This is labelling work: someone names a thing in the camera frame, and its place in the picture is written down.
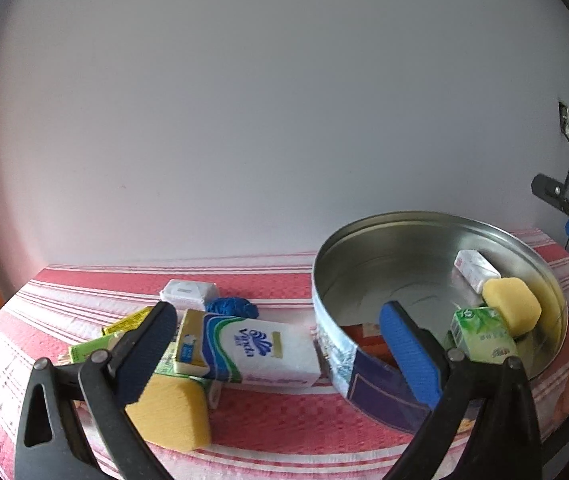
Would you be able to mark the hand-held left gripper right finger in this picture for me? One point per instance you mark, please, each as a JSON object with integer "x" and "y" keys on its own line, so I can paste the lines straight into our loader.
{"x": 409, "y": 355}

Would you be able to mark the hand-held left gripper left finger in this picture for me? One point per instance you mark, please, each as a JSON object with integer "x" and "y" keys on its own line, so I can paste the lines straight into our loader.
{"x": 147, "y": 357}

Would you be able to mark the yellow packet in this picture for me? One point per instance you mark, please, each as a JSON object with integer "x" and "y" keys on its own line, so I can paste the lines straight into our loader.
{"x": 127, "y": 322}

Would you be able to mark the yellow and green sponge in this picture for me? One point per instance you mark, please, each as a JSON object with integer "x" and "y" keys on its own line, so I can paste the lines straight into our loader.
{"x": 174, "y": 415}

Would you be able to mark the light green tissue pack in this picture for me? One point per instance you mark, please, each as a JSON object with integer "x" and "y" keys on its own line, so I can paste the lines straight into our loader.
{"x": 481, "y": 337}

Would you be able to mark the round metal tin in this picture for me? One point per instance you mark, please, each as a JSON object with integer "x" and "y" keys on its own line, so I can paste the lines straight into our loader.
{"x": 379, "y": 255}

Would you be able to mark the white blue tissue pack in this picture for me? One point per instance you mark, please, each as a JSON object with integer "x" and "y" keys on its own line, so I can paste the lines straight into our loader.
{"x": 259, "y": 350}

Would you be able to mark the white wipes pack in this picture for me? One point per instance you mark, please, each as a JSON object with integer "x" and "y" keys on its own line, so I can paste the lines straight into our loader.
{"x": 187, "y": 295}

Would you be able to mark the plain yellow sponge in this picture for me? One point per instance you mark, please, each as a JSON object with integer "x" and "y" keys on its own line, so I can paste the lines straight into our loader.
{"x": 511, "y": 305}

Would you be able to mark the small white pink tissue pack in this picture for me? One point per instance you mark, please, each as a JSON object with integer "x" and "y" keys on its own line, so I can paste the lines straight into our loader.
{"x": 474, "y": 267}

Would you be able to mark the red striped cloth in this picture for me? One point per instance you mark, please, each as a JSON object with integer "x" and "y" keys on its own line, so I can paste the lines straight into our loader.
{"x": 274, "y": 425}

